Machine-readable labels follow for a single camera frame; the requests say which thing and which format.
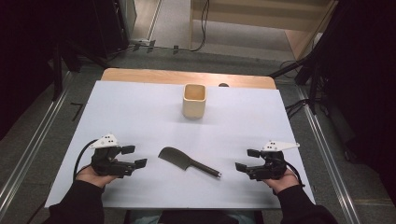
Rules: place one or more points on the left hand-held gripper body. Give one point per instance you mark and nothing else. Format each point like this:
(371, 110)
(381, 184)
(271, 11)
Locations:
(107, 163)

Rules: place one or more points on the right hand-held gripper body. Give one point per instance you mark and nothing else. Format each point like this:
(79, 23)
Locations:
(272, 165)

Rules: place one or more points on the black cleaver knife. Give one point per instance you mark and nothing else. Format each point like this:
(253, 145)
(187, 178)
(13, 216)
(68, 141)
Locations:
(177, 157)

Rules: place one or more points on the cream square cup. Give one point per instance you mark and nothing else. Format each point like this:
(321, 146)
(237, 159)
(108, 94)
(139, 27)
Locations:
(194, 105)

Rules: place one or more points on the person's right hand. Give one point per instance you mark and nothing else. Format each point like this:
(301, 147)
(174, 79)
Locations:
(283, 182)

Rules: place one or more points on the person's left hand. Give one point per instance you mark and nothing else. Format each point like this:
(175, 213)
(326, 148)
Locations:
(90, 176)

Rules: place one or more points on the white sheet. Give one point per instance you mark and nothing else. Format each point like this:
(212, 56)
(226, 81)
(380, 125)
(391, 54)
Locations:
(155, 124)

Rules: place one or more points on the dark round knob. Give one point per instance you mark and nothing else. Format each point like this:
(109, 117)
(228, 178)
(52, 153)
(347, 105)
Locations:
(223, 85)

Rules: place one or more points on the wooden table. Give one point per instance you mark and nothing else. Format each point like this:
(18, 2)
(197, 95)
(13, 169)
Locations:
(155, 76)

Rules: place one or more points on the black metal stand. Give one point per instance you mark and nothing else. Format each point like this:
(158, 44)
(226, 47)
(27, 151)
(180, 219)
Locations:
(313, 81)
(57, 71)

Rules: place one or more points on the black cabinet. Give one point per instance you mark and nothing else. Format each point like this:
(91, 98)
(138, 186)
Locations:
(109, 25)

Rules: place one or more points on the light wooden shelf unit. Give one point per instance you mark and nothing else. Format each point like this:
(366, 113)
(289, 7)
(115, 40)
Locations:
(264, 18)

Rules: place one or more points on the metal floor rail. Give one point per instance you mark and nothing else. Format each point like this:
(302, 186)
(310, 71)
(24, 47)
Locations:
(37, 130)
(327, 155)

